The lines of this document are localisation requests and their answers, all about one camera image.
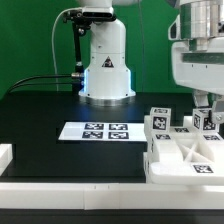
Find white U-shaped boundary frame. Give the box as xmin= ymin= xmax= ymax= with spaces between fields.
xmin=0 ymin=143 xmax=224 ymax=211

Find black cables at base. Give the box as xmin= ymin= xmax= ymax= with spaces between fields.
xmin=6 ymin=73 xmax=84 ymax=96

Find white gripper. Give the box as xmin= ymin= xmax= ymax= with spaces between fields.
xmin=171 ymin=38 xmax=224 ymax=124

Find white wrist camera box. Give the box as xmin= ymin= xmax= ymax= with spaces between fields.
xmin=168 ymin=16 xmax=181 ymax=41

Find long white chair back post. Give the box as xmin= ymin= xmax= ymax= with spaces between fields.
xmin=144 ymin=115 xmax=224 ymax=186

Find white sheet with tags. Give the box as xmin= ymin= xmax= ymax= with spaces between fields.
xmin=59 ymin=122 xmax=146 ymax=142

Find small white tagged cube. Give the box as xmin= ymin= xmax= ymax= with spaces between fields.
xmin=192 ymin=108 xmax=219 ymax=132

